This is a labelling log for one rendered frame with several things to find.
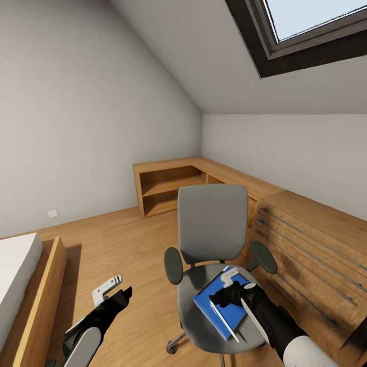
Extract swivel chair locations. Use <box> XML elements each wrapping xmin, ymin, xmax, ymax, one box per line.
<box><xmin>164</xmin><ymin>184</ymin><xmax>278</xmax><ymax>367</ymax></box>

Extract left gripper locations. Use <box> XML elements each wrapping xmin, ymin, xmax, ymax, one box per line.
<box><xmin>95</xmin><ymin>287</ymin><xmax>133</xmax><ymax>323</ymax></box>

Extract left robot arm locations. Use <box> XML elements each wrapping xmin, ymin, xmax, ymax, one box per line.
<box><xmin>46</xmin><ymin>275</ymin><xmax>133</xmax><ymax>367</ymax></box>

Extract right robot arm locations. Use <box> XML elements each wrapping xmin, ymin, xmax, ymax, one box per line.
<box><xmin>208</xmin><ymin>268</ymin><xmax>340</xmax><ymax>367</ymax></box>

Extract folder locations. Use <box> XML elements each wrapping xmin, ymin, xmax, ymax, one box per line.
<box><xmin>193</xmin><ymin>266</ymin><xmax>249</xmax><ymax>341</ymax></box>

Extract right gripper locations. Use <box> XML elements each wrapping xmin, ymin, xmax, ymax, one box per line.
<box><xmin>208</xmin><ymin>281</ymin><xmax>241</xmax><ymax>308</ymax></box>

